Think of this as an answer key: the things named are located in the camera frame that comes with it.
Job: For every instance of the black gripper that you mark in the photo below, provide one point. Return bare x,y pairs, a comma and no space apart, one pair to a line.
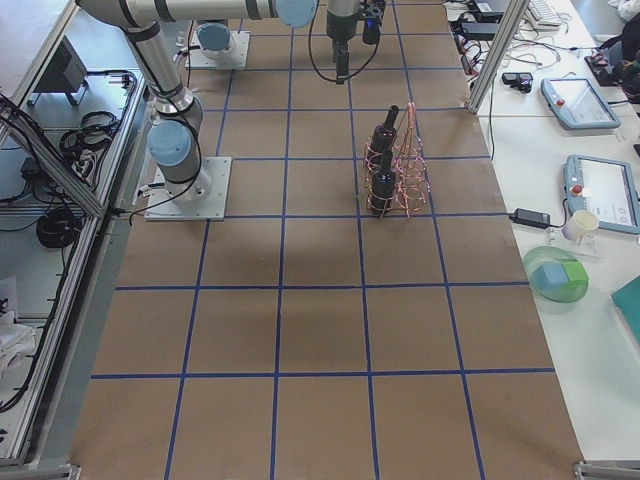
342,29

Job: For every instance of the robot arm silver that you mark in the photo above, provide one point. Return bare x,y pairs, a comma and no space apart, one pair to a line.
173,140
214,39

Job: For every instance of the dark wine bottle rack left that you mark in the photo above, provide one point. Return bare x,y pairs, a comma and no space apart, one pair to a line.
385,133

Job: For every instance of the dark wine bottle rack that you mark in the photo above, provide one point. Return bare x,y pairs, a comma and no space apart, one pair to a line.
382,185
385,133

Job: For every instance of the dark wine bottle rack right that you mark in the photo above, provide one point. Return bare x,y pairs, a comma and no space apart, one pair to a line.
382,185

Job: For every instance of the teach pendant far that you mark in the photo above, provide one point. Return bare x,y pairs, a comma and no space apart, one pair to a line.
578,104

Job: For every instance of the teach pendant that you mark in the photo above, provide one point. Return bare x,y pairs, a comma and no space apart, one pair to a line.
605,188
578,104

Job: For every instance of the black adapter on table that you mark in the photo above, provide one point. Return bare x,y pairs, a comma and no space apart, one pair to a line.
530,218

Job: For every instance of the teach pendant near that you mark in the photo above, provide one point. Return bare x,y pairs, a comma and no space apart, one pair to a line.
605,188

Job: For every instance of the paper cup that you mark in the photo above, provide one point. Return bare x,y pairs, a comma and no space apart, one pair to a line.
579,224

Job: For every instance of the grey control box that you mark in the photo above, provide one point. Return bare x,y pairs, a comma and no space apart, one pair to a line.
65,73

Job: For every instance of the green glass bowl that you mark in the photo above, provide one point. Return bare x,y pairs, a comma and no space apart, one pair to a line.
544,254

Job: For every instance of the blue foam cube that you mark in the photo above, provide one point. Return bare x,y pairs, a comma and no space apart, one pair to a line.
548,276

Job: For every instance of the green foam cube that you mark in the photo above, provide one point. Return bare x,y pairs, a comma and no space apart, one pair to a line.
575,273

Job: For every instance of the teal mat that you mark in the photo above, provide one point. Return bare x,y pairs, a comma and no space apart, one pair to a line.
627,300

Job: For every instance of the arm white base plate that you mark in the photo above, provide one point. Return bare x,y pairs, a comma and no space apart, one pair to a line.
234,57
206,199

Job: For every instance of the aluminium frame post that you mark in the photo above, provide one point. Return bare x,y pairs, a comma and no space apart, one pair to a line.
507,29

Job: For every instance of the copper wire wine rack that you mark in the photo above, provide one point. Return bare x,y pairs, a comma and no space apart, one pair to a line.
412,187

